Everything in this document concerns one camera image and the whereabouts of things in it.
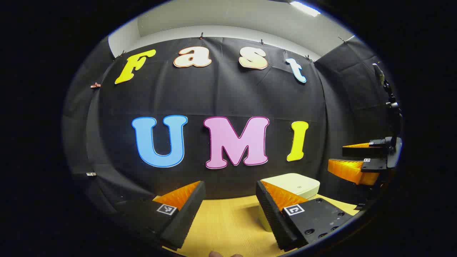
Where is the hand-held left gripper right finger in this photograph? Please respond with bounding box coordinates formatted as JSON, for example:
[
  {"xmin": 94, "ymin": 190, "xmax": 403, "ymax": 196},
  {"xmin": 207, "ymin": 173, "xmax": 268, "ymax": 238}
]
[{"xmin": 256, "ymin": 180, "xmax": 354, "ymax": 251}]

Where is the ceiling light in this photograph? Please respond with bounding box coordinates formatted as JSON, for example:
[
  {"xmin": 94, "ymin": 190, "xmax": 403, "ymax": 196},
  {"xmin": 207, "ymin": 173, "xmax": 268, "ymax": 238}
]
[{"xmin": 289, "ymin": 1, "xmax": 321, "ymax": 17}]

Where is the wooden desktop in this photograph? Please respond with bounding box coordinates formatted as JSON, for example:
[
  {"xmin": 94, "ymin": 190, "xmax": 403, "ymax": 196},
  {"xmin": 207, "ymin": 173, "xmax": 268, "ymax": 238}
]
[{"xmin": 154, "ymin": 195, "xmax": 361, "ymax": 257}]

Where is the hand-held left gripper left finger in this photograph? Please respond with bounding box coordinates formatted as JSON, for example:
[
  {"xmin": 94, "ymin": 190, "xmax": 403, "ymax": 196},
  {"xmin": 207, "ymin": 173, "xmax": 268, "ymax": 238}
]
[{"xmin": 114, "ymin": 181, "xmax": 206, "ymax": 250}]

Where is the pale green desktop garbage bin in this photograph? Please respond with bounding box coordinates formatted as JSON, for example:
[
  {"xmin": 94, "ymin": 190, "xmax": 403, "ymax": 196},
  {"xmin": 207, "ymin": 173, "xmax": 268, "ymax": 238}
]
[{"xmin": 258, "ymin": 173, "xmax": 321, "ymax": 233}]

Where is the black backdrop cloth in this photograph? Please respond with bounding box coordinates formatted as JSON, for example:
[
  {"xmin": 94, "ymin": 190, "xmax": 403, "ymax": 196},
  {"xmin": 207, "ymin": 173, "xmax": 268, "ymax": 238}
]
[{"xmin": 61, "ymin": 34, "xmax": 402, "ymax": 215}]

